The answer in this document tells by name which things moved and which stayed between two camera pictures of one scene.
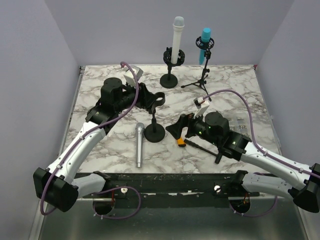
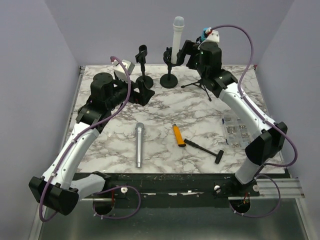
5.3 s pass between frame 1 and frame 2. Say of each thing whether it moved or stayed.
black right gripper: moved
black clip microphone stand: moved
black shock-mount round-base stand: stayed
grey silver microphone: stayed
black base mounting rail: stayed
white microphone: stayed
